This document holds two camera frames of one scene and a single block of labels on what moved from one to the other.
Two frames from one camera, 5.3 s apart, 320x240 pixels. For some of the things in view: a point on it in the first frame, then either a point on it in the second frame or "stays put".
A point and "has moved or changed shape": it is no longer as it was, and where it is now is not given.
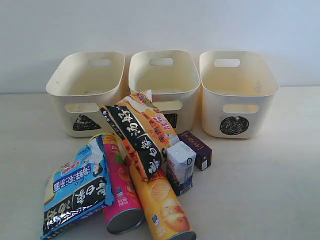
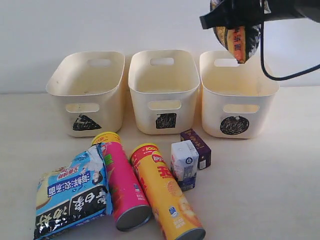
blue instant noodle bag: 79,186 has moved or changed shape
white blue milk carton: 180,160 has moved or changed shape
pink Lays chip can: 125,212 has moved or changed shape
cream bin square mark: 171,76 stays put
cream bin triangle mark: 81,82 stays put
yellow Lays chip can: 165,206 has moved or changed shape
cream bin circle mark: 238,90 stays put
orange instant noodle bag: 144,131 -> 241,42
